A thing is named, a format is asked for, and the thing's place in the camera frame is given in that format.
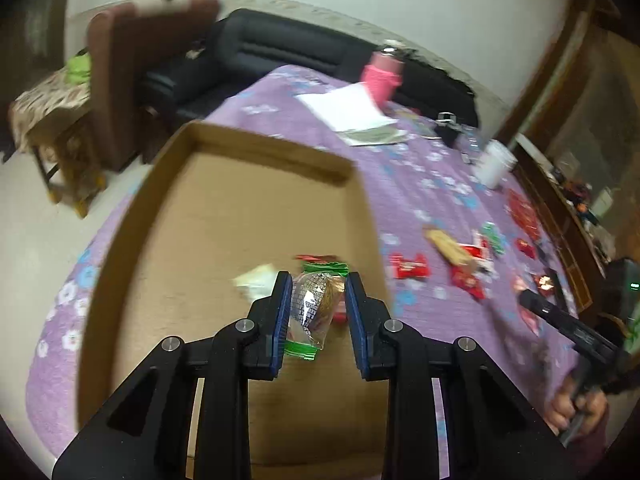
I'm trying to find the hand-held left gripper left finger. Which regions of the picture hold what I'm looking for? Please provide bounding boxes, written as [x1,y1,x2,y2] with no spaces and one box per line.
[51,271,293,480]

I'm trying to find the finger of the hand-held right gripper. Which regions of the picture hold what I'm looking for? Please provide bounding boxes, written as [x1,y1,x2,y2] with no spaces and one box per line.
[519,290,622,359]

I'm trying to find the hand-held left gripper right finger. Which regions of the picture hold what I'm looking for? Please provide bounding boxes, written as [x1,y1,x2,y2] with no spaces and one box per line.
[345,272,589,480]

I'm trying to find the clear green-edged snack packet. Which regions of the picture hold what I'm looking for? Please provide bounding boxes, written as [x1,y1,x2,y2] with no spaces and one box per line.
[282,255,349,362]

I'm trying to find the green snack packet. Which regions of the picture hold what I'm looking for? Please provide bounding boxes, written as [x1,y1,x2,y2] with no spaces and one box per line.
[472,222,506,256]

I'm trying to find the long red snack packet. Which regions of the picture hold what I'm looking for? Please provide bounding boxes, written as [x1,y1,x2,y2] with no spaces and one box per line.
[507,190,543,241]

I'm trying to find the cardboard box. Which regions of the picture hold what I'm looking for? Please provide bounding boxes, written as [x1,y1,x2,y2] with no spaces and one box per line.
[75,121,396,480]

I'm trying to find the person's right hand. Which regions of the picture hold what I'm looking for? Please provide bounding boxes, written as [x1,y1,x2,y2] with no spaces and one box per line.
[546,379,609,437]

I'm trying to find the red white snack packet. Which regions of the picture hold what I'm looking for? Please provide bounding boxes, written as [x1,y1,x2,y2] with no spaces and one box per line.
[460,242,493,262]

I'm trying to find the tan snack bar packet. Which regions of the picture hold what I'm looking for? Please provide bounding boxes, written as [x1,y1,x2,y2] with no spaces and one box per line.
[425,228,476,266]

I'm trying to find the purple floral tablecloth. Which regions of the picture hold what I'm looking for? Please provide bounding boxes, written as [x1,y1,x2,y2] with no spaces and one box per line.
[27,64,608,480]

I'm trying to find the wooden shelf unit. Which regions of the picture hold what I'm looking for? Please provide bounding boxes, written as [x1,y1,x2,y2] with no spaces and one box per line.
[510,10,640,311]

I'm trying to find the white jar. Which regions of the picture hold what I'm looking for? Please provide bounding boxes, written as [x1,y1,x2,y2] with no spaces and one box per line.
[474,140,518,188]

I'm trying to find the grey-green booklet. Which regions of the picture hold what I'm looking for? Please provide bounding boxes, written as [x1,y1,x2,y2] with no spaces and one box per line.
[347,125,408,147]

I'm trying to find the black pouch with keys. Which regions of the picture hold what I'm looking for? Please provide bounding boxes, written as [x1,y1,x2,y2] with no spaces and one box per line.
[434,112,473,148]

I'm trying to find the white paper sheet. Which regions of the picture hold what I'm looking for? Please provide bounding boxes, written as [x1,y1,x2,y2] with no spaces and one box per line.
[295,82,398,133]

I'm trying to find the pink bottle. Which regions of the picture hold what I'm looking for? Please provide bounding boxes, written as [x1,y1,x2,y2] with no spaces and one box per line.
[361,42,406,106]

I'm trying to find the black sofa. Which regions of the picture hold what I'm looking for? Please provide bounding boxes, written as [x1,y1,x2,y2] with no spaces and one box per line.
[142,8,481,131]

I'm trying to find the brown armchair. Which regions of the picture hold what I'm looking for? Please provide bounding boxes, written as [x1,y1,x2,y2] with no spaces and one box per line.
[87,0,221,171]

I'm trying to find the side table with floral cloth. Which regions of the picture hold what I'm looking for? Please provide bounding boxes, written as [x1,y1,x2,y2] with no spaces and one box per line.
[9,67,108,218]

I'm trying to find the green cloth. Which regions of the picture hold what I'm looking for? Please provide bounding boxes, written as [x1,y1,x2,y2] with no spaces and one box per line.
[67,52,94,84]

